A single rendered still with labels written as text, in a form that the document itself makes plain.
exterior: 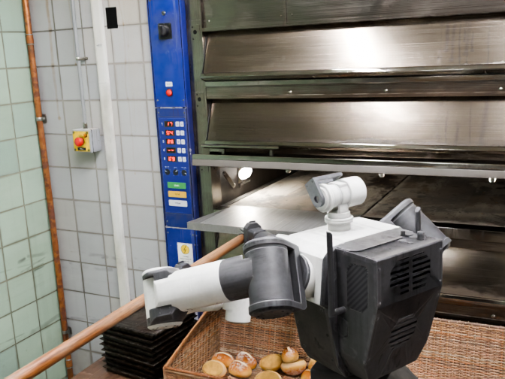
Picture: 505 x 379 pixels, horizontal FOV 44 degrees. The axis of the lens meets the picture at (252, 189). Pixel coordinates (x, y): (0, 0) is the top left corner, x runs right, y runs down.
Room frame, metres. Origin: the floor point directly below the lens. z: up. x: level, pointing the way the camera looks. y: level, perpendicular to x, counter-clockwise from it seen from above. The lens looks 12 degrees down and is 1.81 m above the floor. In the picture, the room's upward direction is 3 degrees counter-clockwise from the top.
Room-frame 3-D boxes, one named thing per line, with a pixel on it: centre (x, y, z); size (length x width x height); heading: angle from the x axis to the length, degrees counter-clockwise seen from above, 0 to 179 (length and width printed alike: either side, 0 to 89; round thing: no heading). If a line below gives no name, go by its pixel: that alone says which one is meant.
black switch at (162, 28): (2.53, 0.32, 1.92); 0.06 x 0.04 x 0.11; 63
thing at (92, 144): (2.74, 0.72, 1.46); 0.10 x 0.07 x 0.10; 63
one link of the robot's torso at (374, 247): (1.31, -0.23, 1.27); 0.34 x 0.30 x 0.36; 125
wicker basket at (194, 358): (2.13, 0.00, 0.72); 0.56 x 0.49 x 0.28; 65
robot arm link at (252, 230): (1.95, -0.01, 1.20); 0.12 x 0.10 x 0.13; 28
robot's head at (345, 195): (1.37, -0.20, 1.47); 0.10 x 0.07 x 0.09; 125
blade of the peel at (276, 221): (2.26, -0.08, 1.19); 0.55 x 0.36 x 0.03; 63
